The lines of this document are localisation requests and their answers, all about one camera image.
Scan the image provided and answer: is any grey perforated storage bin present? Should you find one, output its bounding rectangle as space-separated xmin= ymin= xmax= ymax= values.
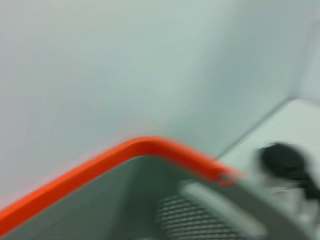
xmin=0 ymin=154 xmax=320 ymax=240

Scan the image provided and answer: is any glass teapot black handle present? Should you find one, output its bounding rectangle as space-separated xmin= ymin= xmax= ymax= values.
xmin=256 ymin=141 xmax=320 ymax=226

